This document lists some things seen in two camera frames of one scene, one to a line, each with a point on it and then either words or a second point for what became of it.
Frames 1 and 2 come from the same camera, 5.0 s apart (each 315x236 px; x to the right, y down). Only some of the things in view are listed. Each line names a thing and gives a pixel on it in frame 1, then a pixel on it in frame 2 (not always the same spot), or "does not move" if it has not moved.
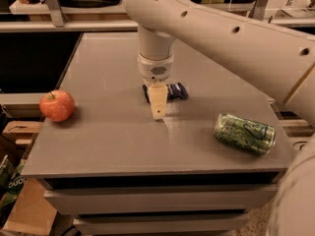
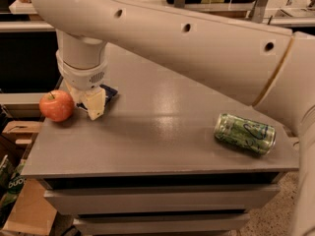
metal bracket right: [260, 6] does not move
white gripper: [155, 69] → [83, 77]
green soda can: [244, 134] does not move
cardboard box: [32, 214] does not move
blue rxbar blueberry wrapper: [175, 91] → [110, 93]
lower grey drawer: [161, 223] does not move
